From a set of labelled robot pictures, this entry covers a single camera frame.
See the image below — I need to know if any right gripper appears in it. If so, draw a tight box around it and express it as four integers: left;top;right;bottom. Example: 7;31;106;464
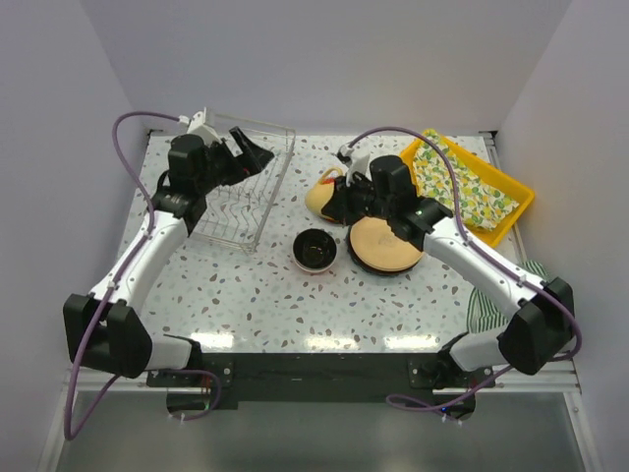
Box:
322;170;393;227

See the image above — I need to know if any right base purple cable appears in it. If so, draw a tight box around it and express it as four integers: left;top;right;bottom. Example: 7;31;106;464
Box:
385;363;517;419

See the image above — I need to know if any orange ceramic bowl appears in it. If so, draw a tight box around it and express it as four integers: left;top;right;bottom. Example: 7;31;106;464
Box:
293;246;337;273

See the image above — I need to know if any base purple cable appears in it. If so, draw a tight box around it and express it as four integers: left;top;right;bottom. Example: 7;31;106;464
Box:
385;363;517;419
161;369;222;422

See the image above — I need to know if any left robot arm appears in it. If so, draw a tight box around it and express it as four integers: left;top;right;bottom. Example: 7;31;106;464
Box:
63;127;274;385

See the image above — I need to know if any beige small plate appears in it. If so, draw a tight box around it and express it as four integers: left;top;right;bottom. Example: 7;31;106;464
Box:
292;228;338;273

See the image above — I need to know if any dark brown beige plate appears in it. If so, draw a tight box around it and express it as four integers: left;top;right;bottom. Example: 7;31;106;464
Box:
346;230;424;276

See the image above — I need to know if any green striped cloth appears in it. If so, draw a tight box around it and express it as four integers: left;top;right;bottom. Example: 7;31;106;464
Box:
466;260;550;333

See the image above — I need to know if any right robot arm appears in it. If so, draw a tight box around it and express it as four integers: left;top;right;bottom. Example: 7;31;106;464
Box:
321;155;578;386

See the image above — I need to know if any yellow ceramic mug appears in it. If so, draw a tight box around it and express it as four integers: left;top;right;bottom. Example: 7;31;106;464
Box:
305;167;344;221

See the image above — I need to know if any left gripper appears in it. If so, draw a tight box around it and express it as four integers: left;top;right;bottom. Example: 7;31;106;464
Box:
196;127;273;195

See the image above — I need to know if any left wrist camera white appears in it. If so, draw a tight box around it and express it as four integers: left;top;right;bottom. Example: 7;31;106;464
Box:
178;107;220;146

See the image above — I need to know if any chrome wire dish rack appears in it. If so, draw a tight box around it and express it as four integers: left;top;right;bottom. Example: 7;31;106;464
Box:
191;109;296;254

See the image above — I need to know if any yellow plastic tray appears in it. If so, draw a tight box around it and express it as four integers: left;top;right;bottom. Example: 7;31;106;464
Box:
400;129;535;247

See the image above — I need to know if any teal embossed plate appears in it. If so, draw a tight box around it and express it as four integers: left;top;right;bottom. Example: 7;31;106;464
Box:
352;258;417;277

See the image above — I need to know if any lemon print cloth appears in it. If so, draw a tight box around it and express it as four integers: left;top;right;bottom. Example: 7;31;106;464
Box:
411;128;521;231

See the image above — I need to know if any yellow plate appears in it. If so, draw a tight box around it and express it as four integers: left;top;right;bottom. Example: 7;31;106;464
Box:
349;217;424;273

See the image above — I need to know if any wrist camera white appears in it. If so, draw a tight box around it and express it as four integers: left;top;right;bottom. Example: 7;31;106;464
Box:
178;107;220;146
336;144;371;186

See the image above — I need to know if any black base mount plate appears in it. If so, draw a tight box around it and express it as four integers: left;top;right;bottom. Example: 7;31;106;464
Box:
146;352;486;412

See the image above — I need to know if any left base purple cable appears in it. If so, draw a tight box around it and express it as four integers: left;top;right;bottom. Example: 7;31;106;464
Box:
161;369;222;422

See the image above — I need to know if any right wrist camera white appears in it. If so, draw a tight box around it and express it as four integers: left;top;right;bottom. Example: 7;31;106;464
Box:
336;144;371;186

